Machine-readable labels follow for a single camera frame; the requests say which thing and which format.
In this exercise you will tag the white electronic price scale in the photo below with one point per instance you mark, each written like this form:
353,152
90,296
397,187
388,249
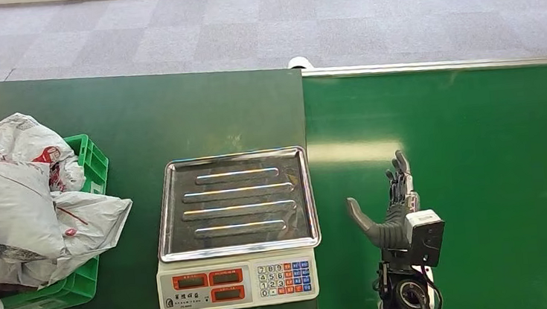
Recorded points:
240,285

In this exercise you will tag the steel scale tray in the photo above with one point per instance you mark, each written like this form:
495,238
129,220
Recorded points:
238,201

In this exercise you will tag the white courier bag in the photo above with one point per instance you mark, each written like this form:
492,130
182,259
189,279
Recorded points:
92,228
19,138
5,201

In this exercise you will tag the silver conveyor side rail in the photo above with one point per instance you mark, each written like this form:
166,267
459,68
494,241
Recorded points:
444,65

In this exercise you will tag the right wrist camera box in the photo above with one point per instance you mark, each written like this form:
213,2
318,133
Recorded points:
427,239

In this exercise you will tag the green plastic crate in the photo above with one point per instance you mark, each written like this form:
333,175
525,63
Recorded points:
77,284

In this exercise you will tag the green conveyor belt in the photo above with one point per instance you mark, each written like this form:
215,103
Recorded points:
501,153

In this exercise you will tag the white conveyor roller end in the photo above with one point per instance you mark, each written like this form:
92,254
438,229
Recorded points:
300,63

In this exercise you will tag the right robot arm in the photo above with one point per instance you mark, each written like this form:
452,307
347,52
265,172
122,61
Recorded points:
404,295

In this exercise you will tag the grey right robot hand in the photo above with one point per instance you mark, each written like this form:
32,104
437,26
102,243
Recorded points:
387,235

